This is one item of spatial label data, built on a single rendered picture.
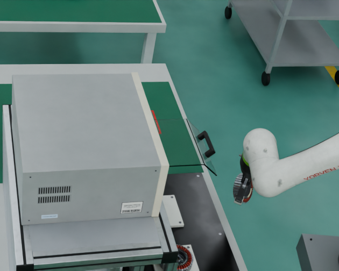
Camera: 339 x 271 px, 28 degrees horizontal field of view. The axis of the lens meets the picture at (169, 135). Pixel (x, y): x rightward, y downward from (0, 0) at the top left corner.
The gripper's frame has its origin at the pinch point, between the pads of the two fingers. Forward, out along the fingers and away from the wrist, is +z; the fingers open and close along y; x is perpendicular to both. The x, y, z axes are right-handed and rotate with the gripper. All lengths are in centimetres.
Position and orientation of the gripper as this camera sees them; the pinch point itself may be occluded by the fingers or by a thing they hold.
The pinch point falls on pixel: (243, 187)
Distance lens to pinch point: 254.5
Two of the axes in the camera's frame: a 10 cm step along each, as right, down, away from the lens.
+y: 3.9, -8.0, 4.6
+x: -9.2, -3.7, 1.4
